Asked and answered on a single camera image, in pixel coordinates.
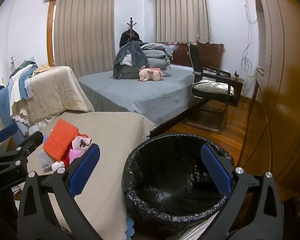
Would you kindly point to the black metal chair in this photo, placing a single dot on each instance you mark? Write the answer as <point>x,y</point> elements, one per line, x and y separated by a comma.
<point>197,57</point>

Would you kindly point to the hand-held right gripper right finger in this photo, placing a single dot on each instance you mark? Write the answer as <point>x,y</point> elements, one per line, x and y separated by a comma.
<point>217,170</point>

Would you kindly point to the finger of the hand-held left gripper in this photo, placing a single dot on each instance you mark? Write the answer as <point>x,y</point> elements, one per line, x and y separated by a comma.
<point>6,132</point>
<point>31,141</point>

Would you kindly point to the beige quilt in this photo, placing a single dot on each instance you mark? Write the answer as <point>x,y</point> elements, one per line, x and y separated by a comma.
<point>55,92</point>

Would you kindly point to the bed with grey sheet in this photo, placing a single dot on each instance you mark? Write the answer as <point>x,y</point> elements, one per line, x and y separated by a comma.
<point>140,95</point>

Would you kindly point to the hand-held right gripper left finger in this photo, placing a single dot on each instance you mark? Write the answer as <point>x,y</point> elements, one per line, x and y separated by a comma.
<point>83,170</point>

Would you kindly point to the grey folded duvet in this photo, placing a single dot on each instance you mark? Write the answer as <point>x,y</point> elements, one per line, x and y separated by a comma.
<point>157,53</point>

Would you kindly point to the white crumpled tissue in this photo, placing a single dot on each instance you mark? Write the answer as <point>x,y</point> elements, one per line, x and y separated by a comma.
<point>58,166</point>

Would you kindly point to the blue and white scalloped cloth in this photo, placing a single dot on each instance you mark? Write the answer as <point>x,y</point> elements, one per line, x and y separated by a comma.
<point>17,90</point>

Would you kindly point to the silver seat cushion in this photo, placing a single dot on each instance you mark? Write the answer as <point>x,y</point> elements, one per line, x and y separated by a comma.
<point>212,86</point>

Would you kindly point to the grey crumpled plastic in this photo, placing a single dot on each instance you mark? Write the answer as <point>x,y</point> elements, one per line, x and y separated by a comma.
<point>44,158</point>

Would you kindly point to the beige curtain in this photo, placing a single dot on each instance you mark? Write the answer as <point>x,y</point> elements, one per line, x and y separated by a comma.
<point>85,35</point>
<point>182,15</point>

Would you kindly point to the wooden coat rack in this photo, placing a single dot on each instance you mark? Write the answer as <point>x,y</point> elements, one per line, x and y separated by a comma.
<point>131,26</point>

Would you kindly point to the trash bin with black bag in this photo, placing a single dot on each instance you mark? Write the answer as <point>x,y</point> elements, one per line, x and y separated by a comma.
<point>165,205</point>

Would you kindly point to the wooden headboard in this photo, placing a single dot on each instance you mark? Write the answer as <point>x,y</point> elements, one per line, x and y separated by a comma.
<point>205,52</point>

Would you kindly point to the pink plush toy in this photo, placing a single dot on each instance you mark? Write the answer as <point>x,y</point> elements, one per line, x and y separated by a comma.
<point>148,74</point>

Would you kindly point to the red cloth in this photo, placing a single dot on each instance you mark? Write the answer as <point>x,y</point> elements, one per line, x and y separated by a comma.
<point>65,160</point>

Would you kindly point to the orange knitted cloth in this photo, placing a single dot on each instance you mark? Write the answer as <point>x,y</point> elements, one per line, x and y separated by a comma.
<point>58,140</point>

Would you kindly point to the wooden wardrobe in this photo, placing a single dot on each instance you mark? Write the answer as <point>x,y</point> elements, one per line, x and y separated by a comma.
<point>285,80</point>

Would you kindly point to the dark wooden nightstand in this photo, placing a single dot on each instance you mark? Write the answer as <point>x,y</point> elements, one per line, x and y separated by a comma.
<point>237,87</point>

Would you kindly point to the pile of small pink clothes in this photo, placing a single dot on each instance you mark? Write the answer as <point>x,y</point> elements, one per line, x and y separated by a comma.
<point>80,142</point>

